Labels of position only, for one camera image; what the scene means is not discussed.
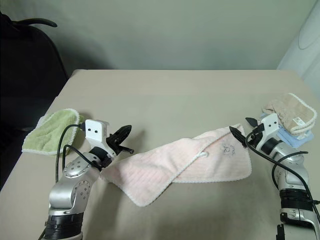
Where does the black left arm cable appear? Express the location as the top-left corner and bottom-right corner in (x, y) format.
(55, 123), (102, 185)

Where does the green towel with white trim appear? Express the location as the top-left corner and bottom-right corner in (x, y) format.
(21, 108), (86, 157)

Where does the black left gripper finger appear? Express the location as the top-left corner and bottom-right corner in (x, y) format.
(116, 144), (135, 154)
(112, 124), (133, 144)

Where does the pink towel with white trim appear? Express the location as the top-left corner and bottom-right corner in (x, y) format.
(100, 124), (253, 208)

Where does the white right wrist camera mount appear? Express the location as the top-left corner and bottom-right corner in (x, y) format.
(258, 113), (280, 141)

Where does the beige towel with white trim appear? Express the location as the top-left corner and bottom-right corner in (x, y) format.
(261, 92), (317, 137)

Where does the black office chair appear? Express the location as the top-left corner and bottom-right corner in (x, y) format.
(0, 11), (70, 176)

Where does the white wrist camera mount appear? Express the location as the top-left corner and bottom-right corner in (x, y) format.
(258, 113), (280, 141)
(84, 119), (116, 158)

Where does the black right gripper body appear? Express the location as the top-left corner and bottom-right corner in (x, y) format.
(245, 123), (266, 148)

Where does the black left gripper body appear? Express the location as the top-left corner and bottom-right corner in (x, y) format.
(105, 132), (124, 157)

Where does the light blue towel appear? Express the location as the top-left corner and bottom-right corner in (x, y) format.
(259, 112), (315, 148)

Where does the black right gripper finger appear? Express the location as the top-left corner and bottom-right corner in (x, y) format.
(229, 125), (249, 149)
(245, 116), (261, 129)

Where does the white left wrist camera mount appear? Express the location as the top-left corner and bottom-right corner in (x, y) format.
(84, 119), (116, 158)

